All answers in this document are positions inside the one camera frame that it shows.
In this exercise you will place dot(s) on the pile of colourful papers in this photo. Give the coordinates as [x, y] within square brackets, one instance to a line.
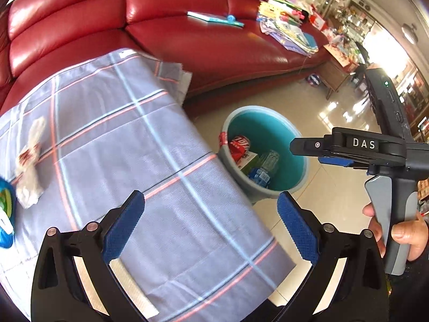
[288, 33]

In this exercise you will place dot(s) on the grey plaid cloth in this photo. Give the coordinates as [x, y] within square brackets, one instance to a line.
[134, 141]

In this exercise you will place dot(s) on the red gift box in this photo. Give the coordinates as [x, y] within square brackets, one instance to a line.
[318, 20]

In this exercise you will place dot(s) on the wooden side table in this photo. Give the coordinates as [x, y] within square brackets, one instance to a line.
[335, 73]

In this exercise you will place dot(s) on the clear bottle with blue label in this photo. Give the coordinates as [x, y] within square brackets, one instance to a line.
[264, 169]

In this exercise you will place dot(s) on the small blue and white ball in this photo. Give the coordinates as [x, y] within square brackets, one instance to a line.
[314, 79]

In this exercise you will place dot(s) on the teal plastic bin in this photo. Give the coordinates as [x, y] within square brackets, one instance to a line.
[288, 134]

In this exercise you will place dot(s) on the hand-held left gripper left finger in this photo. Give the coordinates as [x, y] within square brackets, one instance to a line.
[122, 231]

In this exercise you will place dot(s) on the round ceiling lamp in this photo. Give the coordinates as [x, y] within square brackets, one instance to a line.
[410, 33]

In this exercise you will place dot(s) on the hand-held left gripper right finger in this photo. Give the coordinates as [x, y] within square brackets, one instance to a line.
[298, 228]

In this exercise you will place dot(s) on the red leather sofa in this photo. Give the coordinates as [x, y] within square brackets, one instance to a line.
[201, 57]

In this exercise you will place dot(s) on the clear plastic bag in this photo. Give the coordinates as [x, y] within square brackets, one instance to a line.
[30, 174]

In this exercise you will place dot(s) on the red snack packet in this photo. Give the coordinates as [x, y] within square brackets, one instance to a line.
[238, 142]

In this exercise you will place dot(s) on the clear packet with green label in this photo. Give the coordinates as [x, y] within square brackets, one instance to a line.
[4, 198]

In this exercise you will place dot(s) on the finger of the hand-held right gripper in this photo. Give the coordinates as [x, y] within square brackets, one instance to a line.
[335, 161]
[311, 146]

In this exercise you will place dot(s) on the person's right hand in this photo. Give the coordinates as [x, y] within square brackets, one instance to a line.
[415, 238]

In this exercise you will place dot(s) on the glass display cabinet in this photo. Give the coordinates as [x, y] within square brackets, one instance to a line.
[358, 20]

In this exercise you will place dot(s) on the green cardboard food box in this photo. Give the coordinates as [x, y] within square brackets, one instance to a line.
[246, 162]

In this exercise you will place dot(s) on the thin white and teal book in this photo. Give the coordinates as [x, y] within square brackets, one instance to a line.
[207, 16]

